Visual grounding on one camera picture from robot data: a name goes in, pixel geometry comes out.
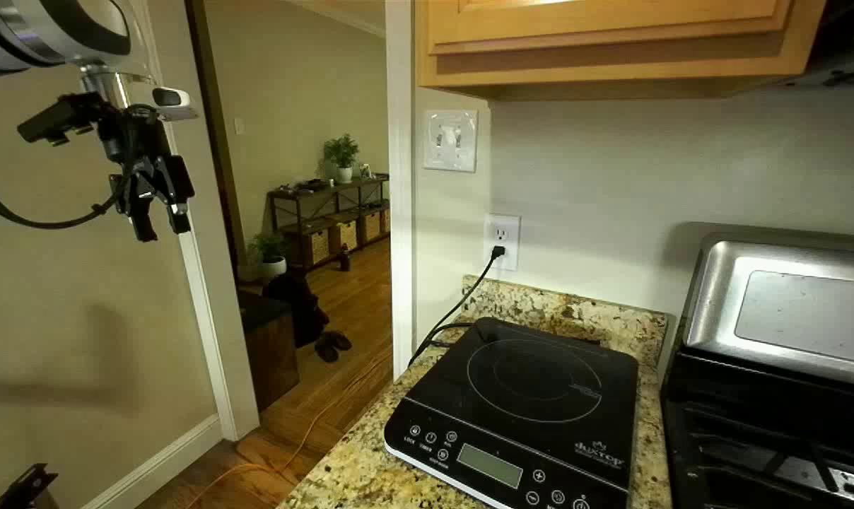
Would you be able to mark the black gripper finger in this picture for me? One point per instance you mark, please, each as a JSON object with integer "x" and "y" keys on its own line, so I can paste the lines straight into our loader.
{"x": 143, "y": 216}
{"x": 180, "y": 209}

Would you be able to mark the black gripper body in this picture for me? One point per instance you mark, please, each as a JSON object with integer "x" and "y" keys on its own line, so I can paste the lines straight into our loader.
{"x": 146, "y": 151}

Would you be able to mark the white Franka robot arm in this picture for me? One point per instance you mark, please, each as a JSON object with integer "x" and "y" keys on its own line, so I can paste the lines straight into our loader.
{"x": 48, "y": 28}

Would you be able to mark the small green potted plant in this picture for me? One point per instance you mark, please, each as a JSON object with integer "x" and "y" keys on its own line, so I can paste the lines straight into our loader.
{"x": 271, "y": 250}

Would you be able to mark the dark wooden shelf unit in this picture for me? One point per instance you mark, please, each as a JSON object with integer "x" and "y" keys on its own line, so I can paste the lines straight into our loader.
{"x": 303, "y": 202}

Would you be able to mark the woven storage basket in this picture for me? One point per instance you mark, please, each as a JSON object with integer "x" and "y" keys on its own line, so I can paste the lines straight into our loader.
{"x": 346, "y": 236}
{"x": 372, "y": 226}
{"x": 311, "y": 250}

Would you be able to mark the black bag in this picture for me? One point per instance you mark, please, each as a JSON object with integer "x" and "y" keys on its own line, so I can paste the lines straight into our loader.
{"x": 301, "y": 305}

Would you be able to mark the potted plant in white pot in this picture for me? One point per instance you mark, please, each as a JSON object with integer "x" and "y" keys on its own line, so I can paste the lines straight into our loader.
{"x": 341, "y": 156}

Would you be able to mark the dark brown wooden bin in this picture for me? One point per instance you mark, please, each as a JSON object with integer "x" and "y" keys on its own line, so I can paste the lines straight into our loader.
{"x": 270, "y": 354}

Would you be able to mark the dark shoe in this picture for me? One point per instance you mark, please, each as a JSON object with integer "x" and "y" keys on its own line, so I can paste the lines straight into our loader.
{"x": 341, "y": 341}
{"x": 325, "y": 351}

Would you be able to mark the black portable induction cooktop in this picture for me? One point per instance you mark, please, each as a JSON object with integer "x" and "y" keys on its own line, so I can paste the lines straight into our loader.
{"x": 530, "y": 406}

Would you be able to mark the stainless steel gas stove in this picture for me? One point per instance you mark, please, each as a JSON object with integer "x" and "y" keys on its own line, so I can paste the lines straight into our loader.
{"x": 775, "y": 376}

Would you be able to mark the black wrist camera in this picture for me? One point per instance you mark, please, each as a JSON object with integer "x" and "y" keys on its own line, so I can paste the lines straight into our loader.
{"x": 59, "y": 116}

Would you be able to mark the white double light switch plate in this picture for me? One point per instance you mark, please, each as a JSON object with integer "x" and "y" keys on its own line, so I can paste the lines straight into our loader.
{"x": 450, "y": 140}

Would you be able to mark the black clamp mount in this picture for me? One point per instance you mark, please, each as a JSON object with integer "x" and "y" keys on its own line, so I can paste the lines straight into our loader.
{"x": 25, "y": 485}

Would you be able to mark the white wall power outlet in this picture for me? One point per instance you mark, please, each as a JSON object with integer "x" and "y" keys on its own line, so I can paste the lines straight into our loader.
{"x": 502, "y": 236}

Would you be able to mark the wooden wall cabinet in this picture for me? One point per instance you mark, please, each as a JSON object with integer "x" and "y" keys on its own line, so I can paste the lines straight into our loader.
{"x": 615, "y": 44}

